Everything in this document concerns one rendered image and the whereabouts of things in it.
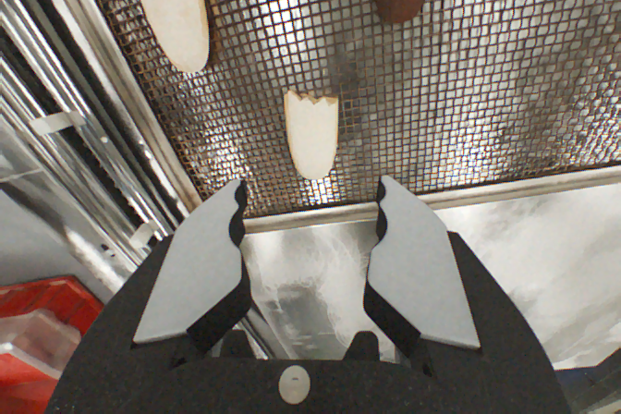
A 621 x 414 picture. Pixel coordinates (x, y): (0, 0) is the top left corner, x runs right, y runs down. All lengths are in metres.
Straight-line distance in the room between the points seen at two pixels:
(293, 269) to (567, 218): 0.29
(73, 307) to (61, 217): 0.19
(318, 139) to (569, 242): 0.30
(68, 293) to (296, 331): 0.34
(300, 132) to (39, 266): 0.45
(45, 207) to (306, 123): 0.29
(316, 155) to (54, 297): 0.42
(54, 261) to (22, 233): 0.06
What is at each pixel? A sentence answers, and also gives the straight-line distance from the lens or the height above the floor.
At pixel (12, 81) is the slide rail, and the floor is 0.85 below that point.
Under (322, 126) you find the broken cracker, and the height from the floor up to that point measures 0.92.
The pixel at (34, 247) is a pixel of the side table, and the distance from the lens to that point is 0.48.
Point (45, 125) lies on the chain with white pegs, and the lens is 0.28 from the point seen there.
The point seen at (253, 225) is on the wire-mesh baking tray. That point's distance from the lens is 0.23.
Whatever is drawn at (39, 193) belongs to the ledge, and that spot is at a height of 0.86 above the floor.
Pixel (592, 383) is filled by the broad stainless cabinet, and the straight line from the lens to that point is 2.53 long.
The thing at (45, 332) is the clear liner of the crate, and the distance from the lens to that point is 0.46.
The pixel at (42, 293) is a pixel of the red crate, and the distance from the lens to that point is 0.50.
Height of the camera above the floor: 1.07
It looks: 59 degrees down
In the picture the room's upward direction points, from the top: 164 degrees clockwise
